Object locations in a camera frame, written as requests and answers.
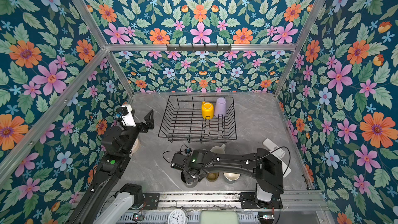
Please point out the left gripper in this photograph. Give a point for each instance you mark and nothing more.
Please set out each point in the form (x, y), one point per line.
(148, 124)

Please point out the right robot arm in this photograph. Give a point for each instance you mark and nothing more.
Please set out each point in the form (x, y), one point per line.
(262, 165)

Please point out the cream white mug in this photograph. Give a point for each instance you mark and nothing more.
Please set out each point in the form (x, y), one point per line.
(219, 149)

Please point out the yellow mug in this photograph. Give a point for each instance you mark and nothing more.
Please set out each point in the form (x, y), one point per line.
(207, 110)

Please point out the white analog clock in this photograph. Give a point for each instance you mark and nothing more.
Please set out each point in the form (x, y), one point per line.
(178, 216)

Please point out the lavender plastic cup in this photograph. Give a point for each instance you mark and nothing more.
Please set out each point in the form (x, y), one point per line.
(220, 109)

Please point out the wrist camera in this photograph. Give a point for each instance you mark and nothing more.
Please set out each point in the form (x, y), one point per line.
(126, 114)
(188, 150)

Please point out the white mug green handle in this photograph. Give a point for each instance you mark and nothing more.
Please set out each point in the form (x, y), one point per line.
(231, 177)

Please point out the black wire dish rack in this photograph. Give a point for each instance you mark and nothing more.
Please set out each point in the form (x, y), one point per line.
(182, 120)

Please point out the olive green glass cup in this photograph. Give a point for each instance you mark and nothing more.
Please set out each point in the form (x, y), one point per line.
(212, 177)

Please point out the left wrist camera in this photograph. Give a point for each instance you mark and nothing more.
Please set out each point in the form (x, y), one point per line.
(126, 114)

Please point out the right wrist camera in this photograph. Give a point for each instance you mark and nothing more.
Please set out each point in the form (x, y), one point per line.
(188, 150)

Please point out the round beige kitchen timer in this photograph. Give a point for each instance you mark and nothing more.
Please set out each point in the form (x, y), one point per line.
(136, 146)

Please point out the pale green sponge pad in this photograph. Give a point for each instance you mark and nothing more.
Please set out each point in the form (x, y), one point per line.
(219, 217)

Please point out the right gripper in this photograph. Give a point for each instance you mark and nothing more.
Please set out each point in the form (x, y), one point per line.
(188, 180)

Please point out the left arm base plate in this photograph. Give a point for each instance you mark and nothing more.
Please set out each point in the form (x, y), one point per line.
(150, 202)

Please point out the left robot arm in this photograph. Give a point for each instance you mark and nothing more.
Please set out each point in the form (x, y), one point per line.
(118, 142)

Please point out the wall hook rail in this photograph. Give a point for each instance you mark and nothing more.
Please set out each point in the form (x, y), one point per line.
(204, 47)

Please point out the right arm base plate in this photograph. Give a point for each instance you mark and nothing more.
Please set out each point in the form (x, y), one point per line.
(250, 200)

